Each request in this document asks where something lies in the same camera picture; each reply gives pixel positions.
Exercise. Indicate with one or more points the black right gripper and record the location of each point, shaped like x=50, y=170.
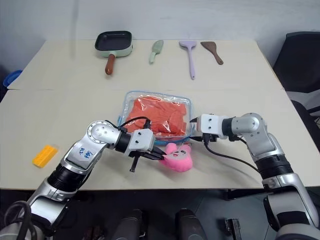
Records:
x=210, y=138

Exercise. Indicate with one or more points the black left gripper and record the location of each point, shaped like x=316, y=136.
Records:
x=143, y=153

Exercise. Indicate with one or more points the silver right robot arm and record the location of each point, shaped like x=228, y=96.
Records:
x=265, y=147

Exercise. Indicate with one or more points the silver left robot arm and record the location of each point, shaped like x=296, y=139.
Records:
x=82, y=152

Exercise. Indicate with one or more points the clear plastic zip pouch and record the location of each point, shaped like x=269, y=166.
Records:
x=187, y=102

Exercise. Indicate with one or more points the orange cloth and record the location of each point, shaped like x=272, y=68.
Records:
x=160, y=116

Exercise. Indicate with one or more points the pink plush toy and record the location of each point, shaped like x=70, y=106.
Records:
x=178, y=160

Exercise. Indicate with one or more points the dark rounded shape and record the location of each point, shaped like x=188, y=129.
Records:
x=191, y=225
x=130, y=225

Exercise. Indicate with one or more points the purple silicone spatula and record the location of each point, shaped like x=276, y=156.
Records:
x=190, y=57

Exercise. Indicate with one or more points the brown wooden spatula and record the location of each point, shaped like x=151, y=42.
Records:
x=212, y=51

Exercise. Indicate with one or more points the green rice scoop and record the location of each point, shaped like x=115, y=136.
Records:
x=156, y=51

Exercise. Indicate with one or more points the yellow block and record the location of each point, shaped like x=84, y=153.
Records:
x=45, y=155

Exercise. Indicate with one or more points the square green frying pan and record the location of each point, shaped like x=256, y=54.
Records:
x=115, y=43

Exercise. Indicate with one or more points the black office chair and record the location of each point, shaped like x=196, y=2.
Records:
x=300, y=65

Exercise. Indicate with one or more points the blue plastic object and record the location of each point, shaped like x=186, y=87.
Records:
x=12, y=78

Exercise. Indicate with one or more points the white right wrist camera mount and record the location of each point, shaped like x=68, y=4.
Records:
x=210, y=125

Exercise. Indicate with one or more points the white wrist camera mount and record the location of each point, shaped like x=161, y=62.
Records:
x=141, y=140
x=210, y=125

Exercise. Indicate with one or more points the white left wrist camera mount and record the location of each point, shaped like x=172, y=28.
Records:
x=141, y=140

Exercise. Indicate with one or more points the small black bracket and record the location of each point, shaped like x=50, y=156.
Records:
x=231, y=226

